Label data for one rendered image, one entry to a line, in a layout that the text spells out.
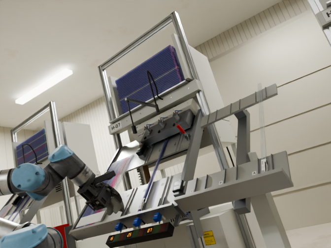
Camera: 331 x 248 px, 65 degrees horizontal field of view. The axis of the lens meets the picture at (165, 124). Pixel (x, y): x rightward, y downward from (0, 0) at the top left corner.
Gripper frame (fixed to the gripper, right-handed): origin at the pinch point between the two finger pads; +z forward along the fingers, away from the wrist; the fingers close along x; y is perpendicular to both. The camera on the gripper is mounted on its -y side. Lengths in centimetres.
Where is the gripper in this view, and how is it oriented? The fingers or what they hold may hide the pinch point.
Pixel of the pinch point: (122, 207)
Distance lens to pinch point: 112.3
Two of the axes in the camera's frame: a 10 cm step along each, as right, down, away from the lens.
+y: -2.3, 5.7, -7.9
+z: 5.7, 7.3, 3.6
